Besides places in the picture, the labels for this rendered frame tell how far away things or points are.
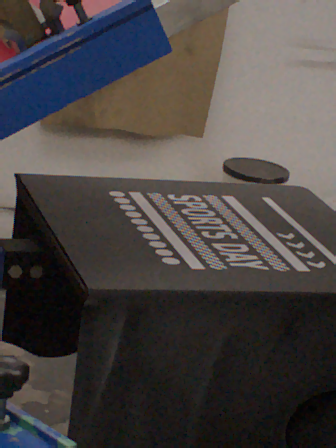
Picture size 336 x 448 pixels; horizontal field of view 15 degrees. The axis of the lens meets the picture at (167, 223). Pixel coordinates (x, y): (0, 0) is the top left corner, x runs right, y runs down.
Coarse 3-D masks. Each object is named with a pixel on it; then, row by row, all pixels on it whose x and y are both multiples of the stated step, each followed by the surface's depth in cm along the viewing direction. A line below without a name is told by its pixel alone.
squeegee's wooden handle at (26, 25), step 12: (0, 0) 138; (12, 0) 138; (24, 0) 138; (0, 12) 144; (12, 12) 138; (24, 12) 139; (12, 24) 139; (24, 24) 139; (36, 24) 140; (24, 36) 140; (36, 36) 140
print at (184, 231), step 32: (128, 192) 189; (160, 224) 177; (192, 224) 179; (224, 224) 181; (256, 224) 183; (288, 224) 186; (160, 256) 165; (192, 256) 167; (224, 256) 169; (256, 256) 171; (288, 256) 172; (320, 256) 174
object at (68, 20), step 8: (88, 0) 158; (96, 0) 156; (104, 0) 155; (112, 0) 154; (120, 0) 152; (64, 8) 159; (72, 8) 157; (88, 8) 155; (96, 8) 153; (104, 8) 152; (64, 16) 156; (72, 16) 155; (64, 24) 153; (72, 24) 152; (48, 32) 153; (0, 40) 158; (0, 48) 155; (0, 56) 152; (8, 56) 151
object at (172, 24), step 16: (160, 0) 135; (176, 0) 134; (192, 0) 135; (208, 0) 135; (224, 0) 136; (160, 16) 134; (176, 16) 135; (192, 16) 135; (208, 16) 136; (176, 32) 135
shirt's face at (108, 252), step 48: (48, 192) 184; (96, 192) 187; (144, 192) 190; (192, 192) 194; (240, 192) 197; (288, 192) 201; (96, 240) 167; (144, 288) 154; (192, 288) 156; (240, 288) 158; (288, 288) 161
